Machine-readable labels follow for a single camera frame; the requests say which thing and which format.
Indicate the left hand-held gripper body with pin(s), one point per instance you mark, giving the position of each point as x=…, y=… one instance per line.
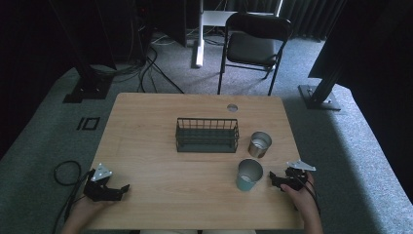
x=97, y=187

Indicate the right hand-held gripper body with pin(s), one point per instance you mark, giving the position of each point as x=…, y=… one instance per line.
x=296, y=177

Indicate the teal metal cup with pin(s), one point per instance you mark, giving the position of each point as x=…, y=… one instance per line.
x=248, y=177

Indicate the silver metal cup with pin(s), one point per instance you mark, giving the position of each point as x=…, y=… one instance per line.
x=259, y=146

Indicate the person's right hand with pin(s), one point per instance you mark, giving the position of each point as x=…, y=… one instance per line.
x=303, y=196

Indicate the person's left hand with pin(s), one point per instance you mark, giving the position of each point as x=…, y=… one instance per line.
x=85, y=208

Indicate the grey round table grommet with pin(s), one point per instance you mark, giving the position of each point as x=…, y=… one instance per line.
x=232, y=107

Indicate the black metal stand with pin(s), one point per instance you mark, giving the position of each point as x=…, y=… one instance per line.
x=89, y=87
x=319, y=97

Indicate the black folding chair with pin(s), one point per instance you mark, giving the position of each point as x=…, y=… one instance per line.
x=253, y=48

